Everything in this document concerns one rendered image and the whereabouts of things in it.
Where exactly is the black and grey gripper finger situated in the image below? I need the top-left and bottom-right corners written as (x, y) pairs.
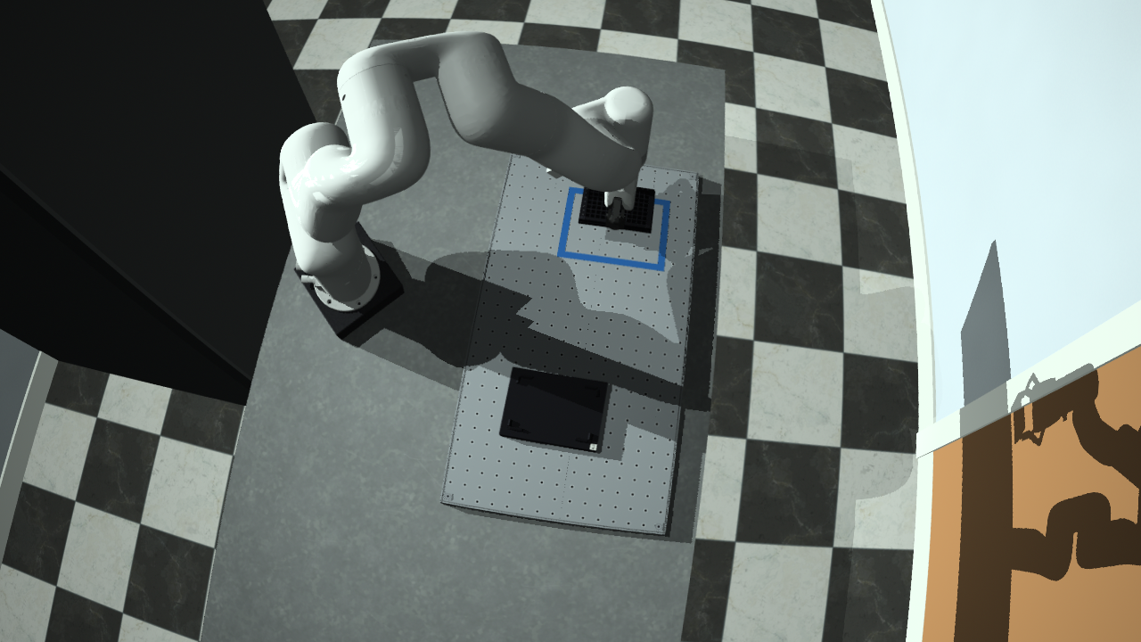
top-left (605, 197), bottom-right (626, 230)

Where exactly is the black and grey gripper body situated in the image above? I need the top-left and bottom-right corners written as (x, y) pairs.
top-left (605, 176), bottom-right (638, 210)

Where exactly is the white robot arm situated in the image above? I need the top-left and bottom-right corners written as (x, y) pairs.
top-left (280, 31), bottom-right (653, 312)

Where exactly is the blue taped rectangle outline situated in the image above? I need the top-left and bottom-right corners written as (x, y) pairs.
top-left (557, 187), bottom-right (670, 271)

